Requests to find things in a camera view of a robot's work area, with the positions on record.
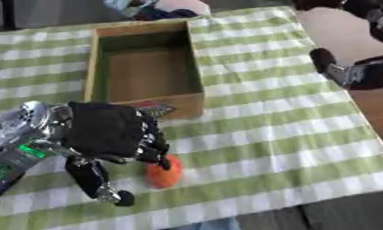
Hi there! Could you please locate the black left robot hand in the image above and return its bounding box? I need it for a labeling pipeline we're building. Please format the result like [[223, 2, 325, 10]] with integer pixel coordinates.
[[59, 101, 172, 208]]

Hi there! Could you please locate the pile of colourful bags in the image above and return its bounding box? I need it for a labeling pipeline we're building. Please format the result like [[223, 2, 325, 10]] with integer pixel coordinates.
[[102, 0, 201, 22]]

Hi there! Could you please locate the tan cardboard box green inside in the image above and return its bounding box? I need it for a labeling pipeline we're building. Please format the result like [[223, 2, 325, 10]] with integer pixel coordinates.
[[83, 20, 208, 120]]

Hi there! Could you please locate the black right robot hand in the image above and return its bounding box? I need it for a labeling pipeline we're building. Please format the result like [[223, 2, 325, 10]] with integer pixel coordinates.
[[307, 48, 359, 88]]

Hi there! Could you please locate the orange toy fruit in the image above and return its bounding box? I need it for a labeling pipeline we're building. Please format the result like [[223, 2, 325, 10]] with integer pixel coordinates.
[[144, 154, 184, 190]]

